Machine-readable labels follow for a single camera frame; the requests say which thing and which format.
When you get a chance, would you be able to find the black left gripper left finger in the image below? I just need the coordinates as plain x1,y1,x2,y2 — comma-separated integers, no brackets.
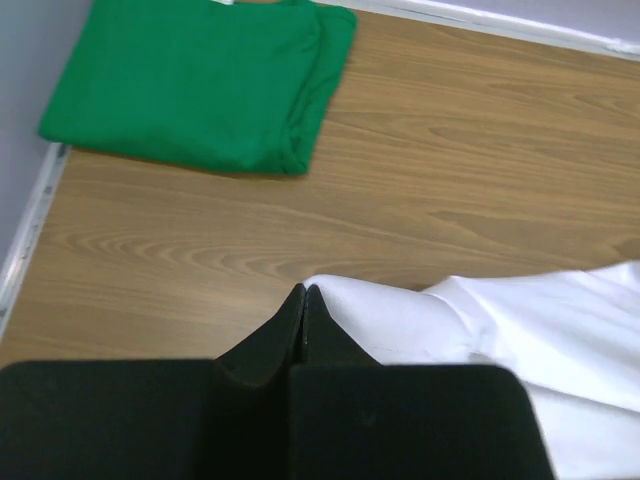
1,286,306,479

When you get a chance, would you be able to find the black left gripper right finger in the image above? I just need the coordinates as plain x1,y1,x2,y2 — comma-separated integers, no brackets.
289,286,553,479

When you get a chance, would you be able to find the white t-shirt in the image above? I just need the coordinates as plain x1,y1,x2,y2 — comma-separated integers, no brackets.
307,261,639,479

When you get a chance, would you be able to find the folded green t-shirt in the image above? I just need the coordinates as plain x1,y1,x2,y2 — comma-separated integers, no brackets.
38,1,357,175

